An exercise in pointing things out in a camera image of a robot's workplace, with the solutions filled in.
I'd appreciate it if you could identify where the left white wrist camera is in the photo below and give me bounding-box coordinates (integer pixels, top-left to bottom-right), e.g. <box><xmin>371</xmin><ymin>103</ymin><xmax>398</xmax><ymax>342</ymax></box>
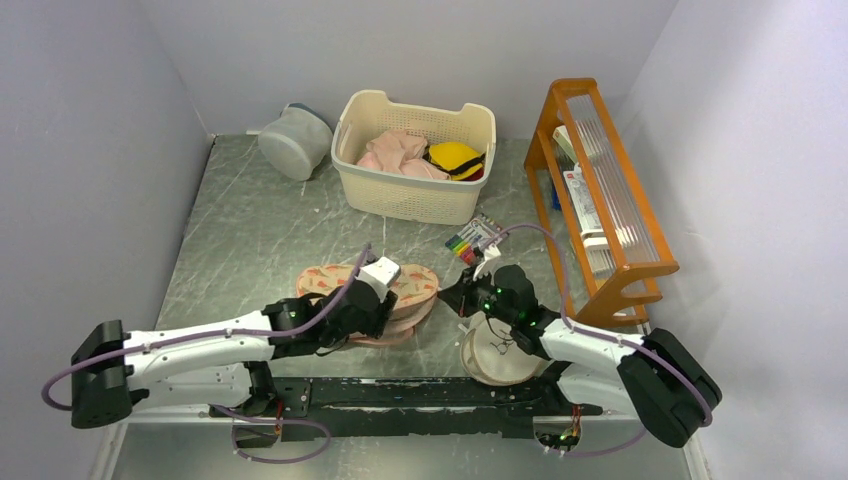
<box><xmin>356</xmin><ymin>256</ymin><xmax>402</xmax><ymax>303</ymax></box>

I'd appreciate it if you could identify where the floral mesh laundry bag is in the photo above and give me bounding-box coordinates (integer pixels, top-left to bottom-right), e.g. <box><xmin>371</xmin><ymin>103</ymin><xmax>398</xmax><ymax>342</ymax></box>
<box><xmin>295</xmin><ymin>264</ymin><xmax>439</xmax><ymax>347</ymax></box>

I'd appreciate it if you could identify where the beige round glasses pouch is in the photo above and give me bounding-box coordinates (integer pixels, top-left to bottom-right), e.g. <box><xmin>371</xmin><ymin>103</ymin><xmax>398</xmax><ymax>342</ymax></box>
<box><xmin>460</xmin><ymin>313</ymin><xmax>548</xmax><ymax>386</ymax></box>

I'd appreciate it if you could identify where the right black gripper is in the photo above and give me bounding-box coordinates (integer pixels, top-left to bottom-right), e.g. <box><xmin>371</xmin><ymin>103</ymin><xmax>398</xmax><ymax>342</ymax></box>
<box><xmin>438</xmin><ymin>264</ymin><xmax>517</xmax><ymax>326</ymax></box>

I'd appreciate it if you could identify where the yellow black cloth in basket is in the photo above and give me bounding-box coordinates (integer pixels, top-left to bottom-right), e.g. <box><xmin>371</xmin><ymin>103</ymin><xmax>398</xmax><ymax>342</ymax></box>
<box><xmin>424</xmin><ymin>142</ymin><xmax>486</xmax><ymax>182</ymax></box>

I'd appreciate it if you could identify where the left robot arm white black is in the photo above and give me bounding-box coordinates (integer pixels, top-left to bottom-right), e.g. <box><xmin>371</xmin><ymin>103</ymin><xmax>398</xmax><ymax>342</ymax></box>
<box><xmin>70</xmin><ymin>279</ymin><xmax>398</xmax><ymax>429</ymax></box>

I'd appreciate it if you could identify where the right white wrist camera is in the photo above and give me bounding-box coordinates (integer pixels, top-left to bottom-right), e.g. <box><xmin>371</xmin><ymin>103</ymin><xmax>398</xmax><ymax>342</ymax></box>
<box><xmin>473</xmin><ymin>244</ymin><xmax>501</xmax><ymax>280</ymax></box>

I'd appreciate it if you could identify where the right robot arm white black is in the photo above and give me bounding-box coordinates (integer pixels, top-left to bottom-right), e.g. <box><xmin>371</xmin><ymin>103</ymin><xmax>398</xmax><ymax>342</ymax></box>
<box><xmin>438</xmin><ymin>265</ymin><xmax>722</xmax><ymax>448</ymax></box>

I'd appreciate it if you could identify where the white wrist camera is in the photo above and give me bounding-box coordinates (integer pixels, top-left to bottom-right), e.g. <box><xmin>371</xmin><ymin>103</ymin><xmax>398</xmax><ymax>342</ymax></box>
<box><xmin>473</xmin><ymin>244</ymin><xmax>501</xmax><ymax>280</ymax></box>
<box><xmin>356</xmin><ymin>256</ymin><xmax>402</xmax><ymax>303</ymax></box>

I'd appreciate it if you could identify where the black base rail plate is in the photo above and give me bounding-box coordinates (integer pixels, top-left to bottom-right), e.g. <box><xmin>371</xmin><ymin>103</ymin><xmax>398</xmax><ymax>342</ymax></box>
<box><xmin>234</xmin><ymin>377</ymin><xmax>601</xmax><ymax>441</ymax></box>

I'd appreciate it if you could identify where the white box in rack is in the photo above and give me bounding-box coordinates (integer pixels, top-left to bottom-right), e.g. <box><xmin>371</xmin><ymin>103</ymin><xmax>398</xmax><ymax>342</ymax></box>
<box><xmin>563</xmin><ymin>170</ymin><xmax>603</xmax><ymax>237</ymax></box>

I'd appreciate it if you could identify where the marker pen pack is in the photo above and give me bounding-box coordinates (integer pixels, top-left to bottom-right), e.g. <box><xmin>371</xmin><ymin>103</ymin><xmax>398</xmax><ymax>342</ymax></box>
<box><xmin>444</xmin><ymin>212</ymin><xmax>503</xmax><ymax>266</ymax></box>

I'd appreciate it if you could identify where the grey round mesh bag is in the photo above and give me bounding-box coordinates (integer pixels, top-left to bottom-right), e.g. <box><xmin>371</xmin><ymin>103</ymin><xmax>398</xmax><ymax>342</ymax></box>
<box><xmin>257</xmin><ymin>103</ymin><xmax>334</xmax><ymax>181</ymax></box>

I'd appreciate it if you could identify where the orange wooden rack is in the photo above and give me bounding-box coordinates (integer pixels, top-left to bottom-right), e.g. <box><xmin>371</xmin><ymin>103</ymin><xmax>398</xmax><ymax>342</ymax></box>
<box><xmin>524</xmin><ymin>78</ymin><xmax>679</xmax><ymax>328</ymax></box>

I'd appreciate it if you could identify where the cream plastic laundry basket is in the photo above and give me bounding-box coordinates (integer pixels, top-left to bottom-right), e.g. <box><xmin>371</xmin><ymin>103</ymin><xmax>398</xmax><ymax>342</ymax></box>
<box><xmin>331</xmin><ymin>90</ymin><xmax>496</xmax><ymax>225</ymax></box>

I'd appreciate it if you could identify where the pink cloth in basket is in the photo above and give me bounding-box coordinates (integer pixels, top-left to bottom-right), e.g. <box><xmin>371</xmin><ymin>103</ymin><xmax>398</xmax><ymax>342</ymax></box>
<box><xmin>356</xmin><ymin>130</ymin><xmax>450</xmax><ymax>180</ymax></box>

